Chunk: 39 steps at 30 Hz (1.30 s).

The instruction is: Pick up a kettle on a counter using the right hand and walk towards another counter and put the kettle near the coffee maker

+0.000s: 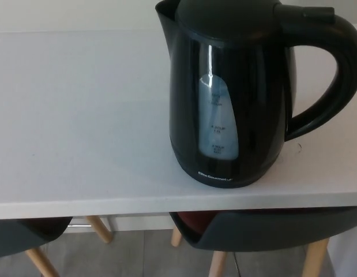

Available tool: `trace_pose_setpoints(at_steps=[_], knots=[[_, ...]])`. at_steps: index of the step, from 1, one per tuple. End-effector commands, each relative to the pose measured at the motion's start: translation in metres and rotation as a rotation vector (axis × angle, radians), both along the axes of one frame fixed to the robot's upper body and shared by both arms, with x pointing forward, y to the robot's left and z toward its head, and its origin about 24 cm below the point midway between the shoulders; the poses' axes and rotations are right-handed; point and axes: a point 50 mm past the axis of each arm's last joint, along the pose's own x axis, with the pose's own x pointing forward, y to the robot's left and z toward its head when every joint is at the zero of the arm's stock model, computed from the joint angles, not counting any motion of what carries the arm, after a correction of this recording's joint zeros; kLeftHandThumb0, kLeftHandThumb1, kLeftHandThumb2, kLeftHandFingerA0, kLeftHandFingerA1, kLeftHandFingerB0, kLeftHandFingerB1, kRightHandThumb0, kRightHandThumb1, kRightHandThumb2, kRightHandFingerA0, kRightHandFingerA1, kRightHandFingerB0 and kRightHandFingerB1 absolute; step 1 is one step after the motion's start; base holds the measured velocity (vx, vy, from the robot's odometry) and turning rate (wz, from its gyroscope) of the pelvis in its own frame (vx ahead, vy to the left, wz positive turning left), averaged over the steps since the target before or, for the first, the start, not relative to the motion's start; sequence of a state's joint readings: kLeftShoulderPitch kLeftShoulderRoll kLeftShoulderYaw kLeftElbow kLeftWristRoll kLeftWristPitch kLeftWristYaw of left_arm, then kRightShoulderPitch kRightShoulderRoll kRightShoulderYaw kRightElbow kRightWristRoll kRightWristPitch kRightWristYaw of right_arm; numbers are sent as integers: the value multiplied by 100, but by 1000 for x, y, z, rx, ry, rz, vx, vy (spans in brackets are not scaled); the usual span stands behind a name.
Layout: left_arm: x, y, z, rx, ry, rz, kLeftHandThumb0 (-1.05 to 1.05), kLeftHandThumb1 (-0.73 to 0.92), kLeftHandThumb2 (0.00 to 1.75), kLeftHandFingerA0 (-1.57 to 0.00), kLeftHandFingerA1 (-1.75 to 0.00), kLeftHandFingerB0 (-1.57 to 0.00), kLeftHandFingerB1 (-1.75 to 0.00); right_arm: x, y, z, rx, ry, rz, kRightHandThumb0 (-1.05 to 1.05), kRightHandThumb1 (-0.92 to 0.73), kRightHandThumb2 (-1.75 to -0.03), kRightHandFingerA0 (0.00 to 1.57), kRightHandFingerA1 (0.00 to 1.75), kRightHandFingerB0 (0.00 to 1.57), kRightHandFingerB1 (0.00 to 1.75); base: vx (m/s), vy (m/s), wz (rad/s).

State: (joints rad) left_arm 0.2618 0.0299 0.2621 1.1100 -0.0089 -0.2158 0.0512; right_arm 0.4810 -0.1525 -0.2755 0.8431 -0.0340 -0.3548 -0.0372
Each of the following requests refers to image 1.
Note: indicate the black electric kettle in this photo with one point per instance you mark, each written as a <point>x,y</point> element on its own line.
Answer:
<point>253,86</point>

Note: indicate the white counter island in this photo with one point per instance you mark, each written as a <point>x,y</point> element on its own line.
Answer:
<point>80,115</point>

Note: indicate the dark grey wooden-legged chair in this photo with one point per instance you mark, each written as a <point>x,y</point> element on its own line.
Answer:
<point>22,233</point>
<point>267,228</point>

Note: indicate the dark red seat cushion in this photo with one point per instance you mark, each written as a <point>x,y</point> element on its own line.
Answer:
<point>195,222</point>

